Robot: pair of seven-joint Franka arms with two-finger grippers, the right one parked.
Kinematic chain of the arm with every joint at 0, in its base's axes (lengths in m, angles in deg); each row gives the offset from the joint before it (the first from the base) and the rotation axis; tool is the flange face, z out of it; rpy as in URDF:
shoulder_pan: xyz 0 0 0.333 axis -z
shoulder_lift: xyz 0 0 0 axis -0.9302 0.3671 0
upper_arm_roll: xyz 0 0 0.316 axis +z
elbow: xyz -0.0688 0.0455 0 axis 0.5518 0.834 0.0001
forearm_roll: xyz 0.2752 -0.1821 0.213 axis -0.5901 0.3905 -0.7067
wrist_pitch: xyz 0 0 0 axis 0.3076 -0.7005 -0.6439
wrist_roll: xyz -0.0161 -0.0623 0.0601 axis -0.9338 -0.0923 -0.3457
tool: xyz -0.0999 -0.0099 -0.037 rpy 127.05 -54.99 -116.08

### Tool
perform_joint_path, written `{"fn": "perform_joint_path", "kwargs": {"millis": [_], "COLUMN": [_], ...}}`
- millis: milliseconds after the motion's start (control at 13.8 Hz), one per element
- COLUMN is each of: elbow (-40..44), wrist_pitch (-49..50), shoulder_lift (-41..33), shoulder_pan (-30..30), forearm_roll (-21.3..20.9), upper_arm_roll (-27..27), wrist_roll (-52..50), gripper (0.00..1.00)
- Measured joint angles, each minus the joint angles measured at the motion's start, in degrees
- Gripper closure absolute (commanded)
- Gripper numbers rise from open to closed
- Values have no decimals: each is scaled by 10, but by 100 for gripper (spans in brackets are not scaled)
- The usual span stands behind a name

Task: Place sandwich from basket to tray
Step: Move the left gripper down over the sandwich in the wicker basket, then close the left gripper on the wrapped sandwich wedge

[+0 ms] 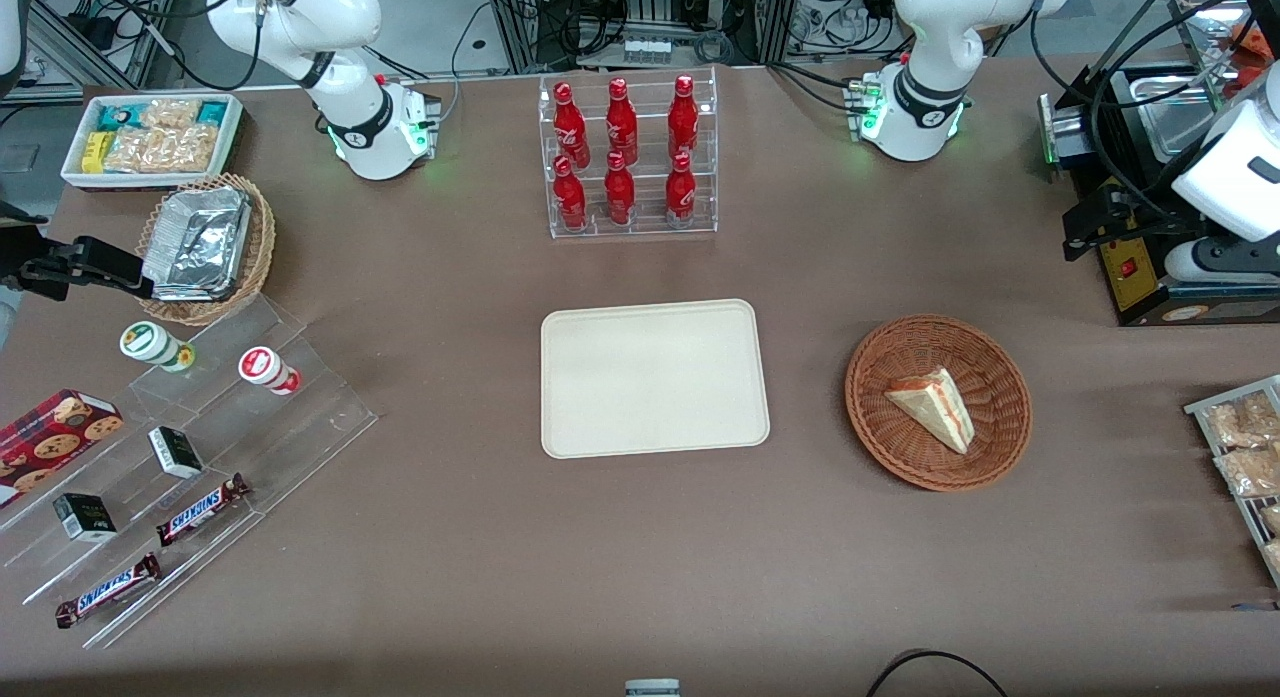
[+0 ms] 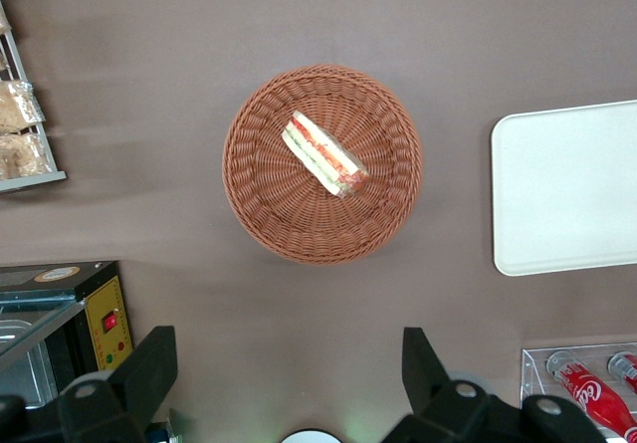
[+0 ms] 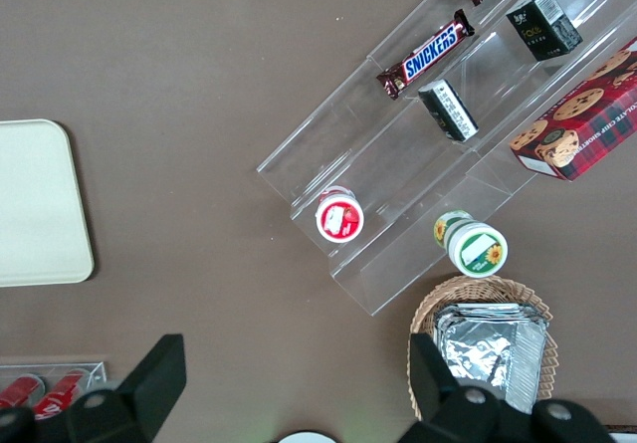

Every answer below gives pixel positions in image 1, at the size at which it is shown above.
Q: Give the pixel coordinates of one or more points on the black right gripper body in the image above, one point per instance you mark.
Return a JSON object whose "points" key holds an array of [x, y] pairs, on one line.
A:
{"points": [[22, 247]]}

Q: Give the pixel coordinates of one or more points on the triangular sandwich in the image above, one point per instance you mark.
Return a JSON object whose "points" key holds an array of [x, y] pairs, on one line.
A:
{"points": [[935, 405]]}

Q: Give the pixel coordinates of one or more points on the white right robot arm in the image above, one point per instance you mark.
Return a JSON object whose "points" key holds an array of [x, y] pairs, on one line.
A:
{"points": [[340, 17]]}

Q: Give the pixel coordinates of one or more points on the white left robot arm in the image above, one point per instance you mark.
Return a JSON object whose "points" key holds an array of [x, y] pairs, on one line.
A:
{"points": [[930, 37]]}

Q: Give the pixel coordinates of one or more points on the tray of packaged snacks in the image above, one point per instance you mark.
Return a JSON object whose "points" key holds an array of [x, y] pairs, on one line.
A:
{"points": [[1200, 409]]}

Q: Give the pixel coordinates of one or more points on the light oval wicker basket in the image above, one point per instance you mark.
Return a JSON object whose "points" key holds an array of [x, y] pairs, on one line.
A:
{"points": [[262, 247]]}

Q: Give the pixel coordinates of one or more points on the brown round wicker basket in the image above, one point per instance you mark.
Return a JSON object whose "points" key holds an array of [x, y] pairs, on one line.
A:
{"points": [[890, 447]]}

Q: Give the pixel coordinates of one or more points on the beige plastic tray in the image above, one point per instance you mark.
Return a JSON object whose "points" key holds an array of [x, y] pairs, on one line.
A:
{"points": [[655, 377]]}

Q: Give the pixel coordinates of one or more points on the black food warmer machine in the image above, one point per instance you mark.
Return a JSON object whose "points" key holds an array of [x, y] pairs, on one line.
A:
{"points": [[1135, 287]]}

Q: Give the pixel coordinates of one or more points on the green lid white cup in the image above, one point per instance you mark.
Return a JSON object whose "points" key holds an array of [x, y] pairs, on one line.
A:
{"points": [[150, 343]]}

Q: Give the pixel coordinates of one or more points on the stacked aluminium foil containers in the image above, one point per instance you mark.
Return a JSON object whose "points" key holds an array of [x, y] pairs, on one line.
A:
{"points": [[200, 242]]}

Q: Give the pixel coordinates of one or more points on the yellow snack packet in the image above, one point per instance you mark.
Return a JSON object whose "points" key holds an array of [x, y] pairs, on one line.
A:
{"points": [[93, 152]]}

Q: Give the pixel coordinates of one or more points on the large clear cracker bag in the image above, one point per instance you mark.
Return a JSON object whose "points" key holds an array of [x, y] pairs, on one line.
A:
{"points": [[165, 149]]}

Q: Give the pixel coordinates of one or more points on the teal snack packet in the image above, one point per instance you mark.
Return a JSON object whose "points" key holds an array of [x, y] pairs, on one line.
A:
{"points": [[118, 117], [213, 113]]}

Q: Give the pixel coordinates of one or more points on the small clear cracker bag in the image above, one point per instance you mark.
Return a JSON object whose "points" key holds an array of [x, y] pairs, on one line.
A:
{"points": [[170, 113]]}

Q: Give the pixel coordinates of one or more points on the clear bag of snacks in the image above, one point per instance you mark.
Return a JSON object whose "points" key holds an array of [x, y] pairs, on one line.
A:
{"points": [[1272, 519], [1245, 422], [1252, 472], [1274, 557]]}

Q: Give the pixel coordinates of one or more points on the red cookie box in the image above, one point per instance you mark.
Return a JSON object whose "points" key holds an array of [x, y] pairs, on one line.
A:
{"points": [[50, 442]]}

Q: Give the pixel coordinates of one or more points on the white rectangular snack bin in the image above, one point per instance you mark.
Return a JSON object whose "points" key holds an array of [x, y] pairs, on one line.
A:
{"points": [[235, 127]]}

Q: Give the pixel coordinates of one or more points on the red lid white cup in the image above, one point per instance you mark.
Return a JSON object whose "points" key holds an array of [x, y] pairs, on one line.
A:
{"points": [[265, 367]]}

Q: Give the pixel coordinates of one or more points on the small black carton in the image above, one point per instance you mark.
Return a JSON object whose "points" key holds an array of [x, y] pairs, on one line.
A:
{"points": [[85, 517], [176, 452]]}

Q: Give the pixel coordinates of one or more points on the clear acrylic stepped stand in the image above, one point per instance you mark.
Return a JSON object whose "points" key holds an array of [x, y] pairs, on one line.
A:
{"points": [[290, 427]]}

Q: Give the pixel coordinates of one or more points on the snickers chocolate bar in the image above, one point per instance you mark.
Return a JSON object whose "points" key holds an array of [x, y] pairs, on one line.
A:
{"points": [[108, 590], [200, 510]]}

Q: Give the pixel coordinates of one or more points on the red cola bottle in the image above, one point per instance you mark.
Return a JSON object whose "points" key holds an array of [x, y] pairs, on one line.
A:
{"points": [[570, 197], [621, 122], [683, 117], [569, 125], [680, 190], [619, 192]]}

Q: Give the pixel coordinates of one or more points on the clear acrylic bottle rack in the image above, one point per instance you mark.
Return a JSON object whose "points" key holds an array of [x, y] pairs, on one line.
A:
{"points": [[650, 217]]}

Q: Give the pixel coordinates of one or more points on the white power strip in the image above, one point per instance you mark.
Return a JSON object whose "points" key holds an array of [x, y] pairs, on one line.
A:
{"points": [[647, 49]]}

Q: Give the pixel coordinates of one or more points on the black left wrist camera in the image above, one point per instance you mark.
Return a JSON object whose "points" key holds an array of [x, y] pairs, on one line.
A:
{"points": [[1110, 197]]}

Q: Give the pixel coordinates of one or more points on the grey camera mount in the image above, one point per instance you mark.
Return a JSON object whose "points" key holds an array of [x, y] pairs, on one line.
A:
{"points": [[652, 688]]}

